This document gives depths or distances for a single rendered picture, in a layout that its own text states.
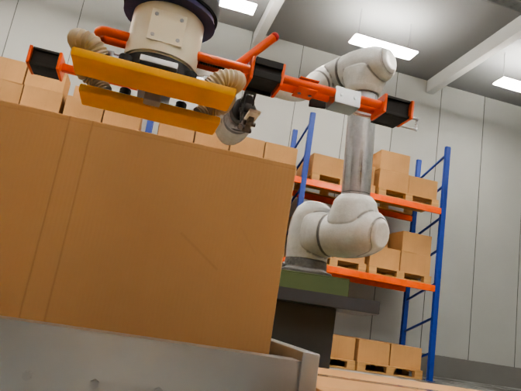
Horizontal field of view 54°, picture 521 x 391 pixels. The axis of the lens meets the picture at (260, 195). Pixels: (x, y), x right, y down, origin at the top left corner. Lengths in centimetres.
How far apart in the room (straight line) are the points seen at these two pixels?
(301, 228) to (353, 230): 23
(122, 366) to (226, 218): 33
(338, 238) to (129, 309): 96
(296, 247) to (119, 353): 115
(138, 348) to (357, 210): 109
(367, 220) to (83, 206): 101
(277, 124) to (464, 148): 427
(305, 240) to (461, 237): 1002
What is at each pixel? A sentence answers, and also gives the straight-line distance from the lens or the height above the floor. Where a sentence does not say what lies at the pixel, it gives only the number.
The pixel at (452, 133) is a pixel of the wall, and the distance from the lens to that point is 1218.
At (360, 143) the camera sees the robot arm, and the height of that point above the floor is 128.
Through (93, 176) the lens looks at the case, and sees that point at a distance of 96.
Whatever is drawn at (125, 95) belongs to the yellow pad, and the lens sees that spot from 129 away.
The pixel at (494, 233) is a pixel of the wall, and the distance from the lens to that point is 1226.
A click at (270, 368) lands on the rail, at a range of 83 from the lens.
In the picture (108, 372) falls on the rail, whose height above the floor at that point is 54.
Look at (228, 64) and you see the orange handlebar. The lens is 127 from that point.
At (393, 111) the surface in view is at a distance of 138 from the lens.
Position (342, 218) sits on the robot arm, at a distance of 174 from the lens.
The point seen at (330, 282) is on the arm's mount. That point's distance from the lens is 176.
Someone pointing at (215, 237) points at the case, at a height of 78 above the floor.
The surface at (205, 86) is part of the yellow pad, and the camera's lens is 111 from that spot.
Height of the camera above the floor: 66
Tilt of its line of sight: 13 degrees up
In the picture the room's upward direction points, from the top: 9 degrees clockwise
